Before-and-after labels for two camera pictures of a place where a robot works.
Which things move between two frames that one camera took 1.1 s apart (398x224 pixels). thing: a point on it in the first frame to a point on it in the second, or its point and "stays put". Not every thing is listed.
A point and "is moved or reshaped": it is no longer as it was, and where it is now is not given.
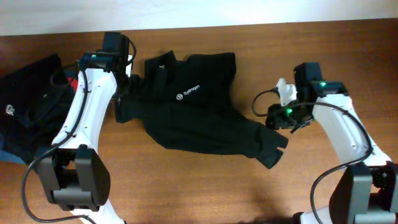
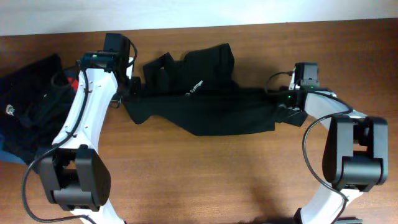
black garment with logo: x=35 y=100 stays put
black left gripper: x=134 y=83 stays put
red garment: x=74 y=83 stays put
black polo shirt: x=186 y=103 is moved or reshaped
